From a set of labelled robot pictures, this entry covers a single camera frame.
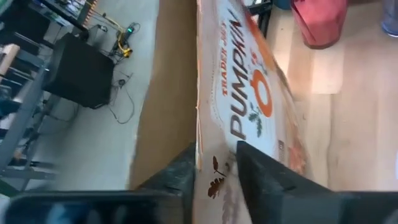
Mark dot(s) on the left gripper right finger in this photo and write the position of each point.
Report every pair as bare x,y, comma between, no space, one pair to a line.
280,193

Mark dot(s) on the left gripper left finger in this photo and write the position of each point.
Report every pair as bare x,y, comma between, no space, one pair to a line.
168,199

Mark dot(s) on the pumpkin cereal box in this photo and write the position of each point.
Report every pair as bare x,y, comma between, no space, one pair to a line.
230,77

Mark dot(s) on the red plastic tumbler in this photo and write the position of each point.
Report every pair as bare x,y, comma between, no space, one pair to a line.
320,21

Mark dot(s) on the clear plastic tumbler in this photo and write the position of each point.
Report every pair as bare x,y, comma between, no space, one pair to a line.
390,18

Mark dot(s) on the black box on floor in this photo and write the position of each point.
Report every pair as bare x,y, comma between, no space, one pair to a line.
77,71

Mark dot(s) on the grey metal rack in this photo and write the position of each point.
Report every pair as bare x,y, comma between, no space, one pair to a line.
21,115

